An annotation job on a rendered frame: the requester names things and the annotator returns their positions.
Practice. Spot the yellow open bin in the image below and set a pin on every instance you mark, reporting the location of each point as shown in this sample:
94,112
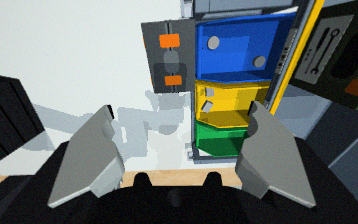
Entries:
231,102

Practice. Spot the yellow flat bar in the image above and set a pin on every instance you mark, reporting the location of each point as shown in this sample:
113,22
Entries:
314,12

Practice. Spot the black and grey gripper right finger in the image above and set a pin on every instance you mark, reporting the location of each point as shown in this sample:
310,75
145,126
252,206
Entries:
284,171

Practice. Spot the green open bin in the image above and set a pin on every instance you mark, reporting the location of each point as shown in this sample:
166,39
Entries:
219,142

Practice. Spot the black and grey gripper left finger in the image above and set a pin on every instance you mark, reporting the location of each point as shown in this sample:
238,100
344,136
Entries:
78,172

